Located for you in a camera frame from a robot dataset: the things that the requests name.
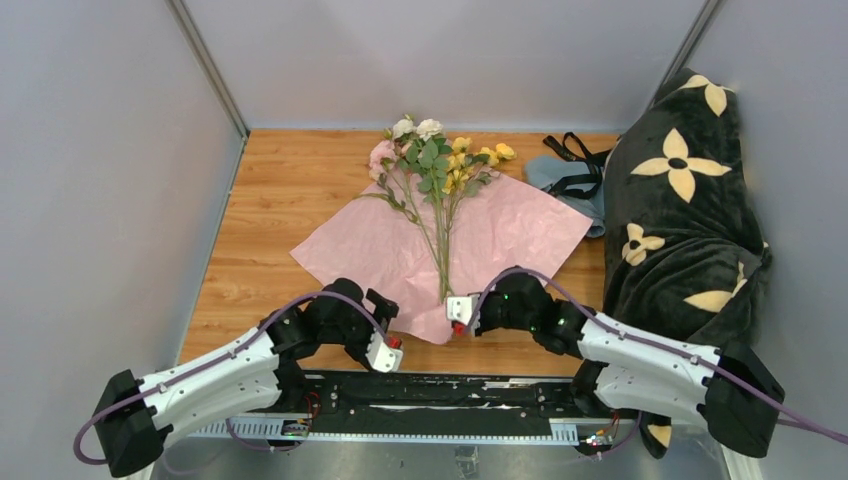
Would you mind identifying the dark floral blanket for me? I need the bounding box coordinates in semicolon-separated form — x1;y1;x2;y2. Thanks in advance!
602;69;772;455

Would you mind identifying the pink wrapping paper sheet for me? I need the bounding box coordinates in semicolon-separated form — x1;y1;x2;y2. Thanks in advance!
290;174;592;344

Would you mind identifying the black strap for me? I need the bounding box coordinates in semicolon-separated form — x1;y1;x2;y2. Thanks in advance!
543;132;614;200

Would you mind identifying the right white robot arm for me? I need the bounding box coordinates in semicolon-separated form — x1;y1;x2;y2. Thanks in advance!
446;267;785;458

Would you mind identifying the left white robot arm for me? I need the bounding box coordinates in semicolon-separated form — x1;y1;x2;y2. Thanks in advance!
74;278;403;478

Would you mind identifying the yellow fake flower stem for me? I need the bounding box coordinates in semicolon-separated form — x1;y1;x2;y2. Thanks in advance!
435;137;517;300

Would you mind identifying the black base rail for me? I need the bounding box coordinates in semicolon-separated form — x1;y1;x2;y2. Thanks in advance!
230;370;635;452

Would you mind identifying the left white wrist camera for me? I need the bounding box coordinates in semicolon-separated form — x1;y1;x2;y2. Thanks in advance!
365;333;404;373

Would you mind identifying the small bud leafy sprig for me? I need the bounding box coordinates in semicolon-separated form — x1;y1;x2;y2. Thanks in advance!
356;173;421;224

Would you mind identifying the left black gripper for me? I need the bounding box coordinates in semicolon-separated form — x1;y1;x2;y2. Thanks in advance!
322;290;399;364

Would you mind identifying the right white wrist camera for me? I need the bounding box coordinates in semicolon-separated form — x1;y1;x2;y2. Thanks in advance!
445;293;480;327

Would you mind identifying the light blue cloth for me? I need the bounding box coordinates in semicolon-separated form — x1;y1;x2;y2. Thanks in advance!
524;155;606;238

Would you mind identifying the pink fake flower stem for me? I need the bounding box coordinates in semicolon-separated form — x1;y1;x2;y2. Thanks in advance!
368;139;453;301

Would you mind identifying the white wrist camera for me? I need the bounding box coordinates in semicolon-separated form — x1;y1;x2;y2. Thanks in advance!
445;293;480;327
365;333;404;373

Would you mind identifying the white fake rose stem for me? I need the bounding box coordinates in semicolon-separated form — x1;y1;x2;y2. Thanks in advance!
389;114;453;299

